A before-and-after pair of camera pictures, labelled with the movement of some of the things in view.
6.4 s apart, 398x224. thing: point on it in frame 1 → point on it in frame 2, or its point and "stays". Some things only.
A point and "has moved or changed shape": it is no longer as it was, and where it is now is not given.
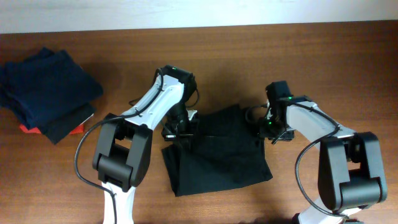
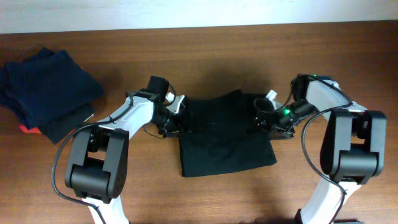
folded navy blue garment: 46,87 stays
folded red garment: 36,130 stays
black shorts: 227,149 has moved or changed shape
